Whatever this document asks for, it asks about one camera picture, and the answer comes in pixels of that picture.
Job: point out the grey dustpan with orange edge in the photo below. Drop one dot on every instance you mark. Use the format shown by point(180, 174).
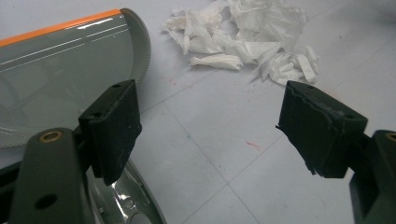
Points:
point(62, 65)

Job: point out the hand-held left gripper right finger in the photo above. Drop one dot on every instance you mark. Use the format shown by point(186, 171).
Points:
point(317, 137)

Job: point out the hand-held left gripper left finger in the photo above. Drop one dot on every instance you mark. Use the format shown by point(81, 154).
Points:
point(112, 133)

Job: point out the pile of torn white tissue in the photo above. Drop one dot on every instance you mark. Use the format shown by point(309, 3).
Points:
point(249, 34)

